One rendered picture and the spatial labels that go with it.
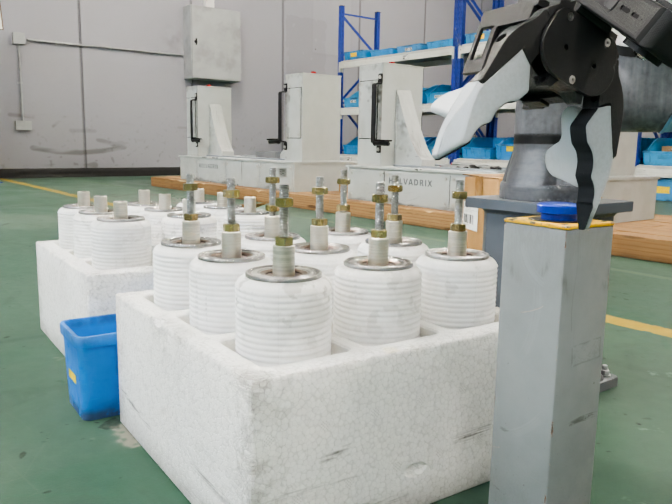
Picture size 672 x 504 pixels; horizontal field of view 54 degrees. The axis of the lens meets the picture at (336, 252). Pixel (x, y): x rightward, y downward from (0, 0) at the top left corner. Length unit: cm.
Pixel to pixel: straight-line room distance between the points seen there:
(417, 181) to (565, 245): 268
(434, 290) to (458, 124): 35
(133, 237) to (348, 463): 58
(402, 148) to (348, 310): 291
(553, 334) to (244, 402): 28
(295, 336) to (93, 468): 34
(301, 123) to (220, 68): 367
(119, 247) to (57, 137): 615
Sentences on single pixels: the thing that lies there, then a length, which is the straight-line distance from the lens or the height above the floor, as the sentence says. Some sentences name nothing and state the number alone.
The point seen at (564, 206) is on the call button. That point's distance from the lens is 63.
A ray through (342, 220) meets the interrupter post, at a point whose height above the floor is 27.
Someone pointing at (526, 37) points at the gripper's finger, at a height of 45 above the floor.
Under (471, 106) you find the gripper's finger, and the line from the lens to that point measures 45.
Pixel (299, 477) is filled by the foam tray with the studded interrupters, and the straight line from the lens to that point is 64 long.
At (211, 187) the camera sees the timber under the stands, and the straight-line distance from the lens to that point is 485.
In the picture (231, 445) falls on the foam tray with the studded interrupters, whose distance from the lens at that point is 64.
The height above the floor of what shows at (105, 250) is 21.
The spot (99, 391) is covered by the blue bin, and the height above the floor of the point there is 4.
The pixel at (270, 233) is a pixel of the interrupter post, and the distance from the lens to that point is 91.
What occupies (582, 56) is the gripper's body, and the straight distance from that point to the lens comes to 51.
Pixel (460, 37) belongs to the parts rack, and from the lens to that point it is 670.
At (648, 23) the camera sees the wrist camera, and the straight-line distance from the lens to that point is 46.
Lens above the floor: 38
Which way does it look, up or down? 9 degrees down
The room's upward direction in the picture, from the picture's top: 1 degrees clockwise
